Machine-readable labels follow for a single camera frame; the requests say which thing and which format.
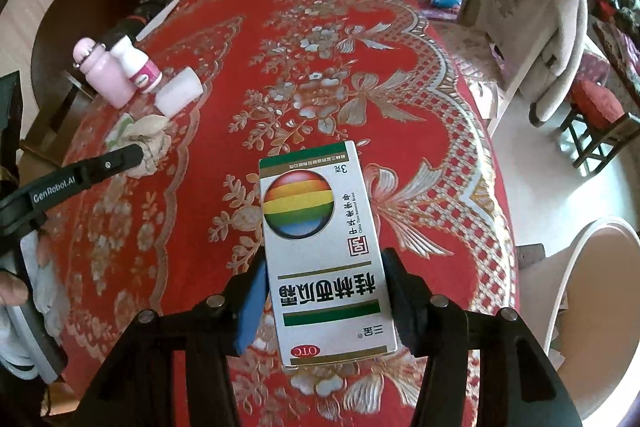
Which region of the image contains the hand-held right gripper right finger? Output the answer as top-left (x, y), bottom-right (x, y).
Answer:
top-left (381, 248), bottom-right (586, 427)

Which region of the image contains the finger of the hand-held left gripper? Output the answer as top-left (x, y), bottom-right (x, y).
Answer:
top-left (70, 143), bottom-right (145, 194)

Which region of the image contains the dark brown round table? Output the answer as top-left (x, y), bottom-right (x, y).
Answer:
top-left (30, 0), bottom-right (146, 82)

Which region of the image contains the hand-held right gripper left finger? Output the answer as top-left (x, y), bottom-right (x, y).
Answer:
top-left (70, 257), bottom-right (271, 427)

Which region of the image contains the white pill bottle pink label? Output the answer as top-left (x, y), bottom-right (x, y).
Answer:
top-left (110, 34), bottom-right (163, 94)

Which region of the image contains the white medicine box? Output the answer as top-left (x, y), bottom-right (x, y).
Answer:
top-left (257, 141), bottom-right (401, 368)

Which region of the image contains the white chair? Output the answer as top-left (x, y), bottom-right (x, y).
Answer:
top-left (487, 42), bottom-right (531, 138)

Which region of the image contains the red cushion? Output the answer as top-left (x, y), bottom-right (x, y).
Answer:
top-left (570, 79), bottom-right (626, 125)

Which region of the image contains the white tissue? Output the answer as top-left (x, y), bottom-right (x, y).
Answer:
top-left (107, 114), bottom-right (173, 180)

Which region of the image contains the dark wooden stool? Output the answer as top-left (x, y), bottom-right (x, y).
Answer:
top-left (557, 109), bottom-right (640, 178)

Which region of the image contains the white cylinder container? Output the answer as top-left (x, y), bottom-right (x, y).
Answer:
top-left (156, 67), bottom-right (203, 116)

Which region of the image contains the white coat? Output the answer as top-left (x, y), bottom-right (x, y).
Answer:
top-left (460, 0), bottom-right (593, 128)

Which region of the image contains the person's left hand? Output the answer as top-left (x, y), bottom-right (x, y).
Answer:
top-left (0, 269), bottom-right (30, 308)

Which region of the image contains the red floral tablecloth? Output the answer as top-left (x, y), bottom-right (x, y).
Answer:
top-left (55, 0), bottom-right (518, 427)

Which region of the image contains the beige plastic trash bin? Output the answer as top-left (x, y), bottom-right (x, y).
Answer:
top-left (542, 217), bottom-right (640, 427)

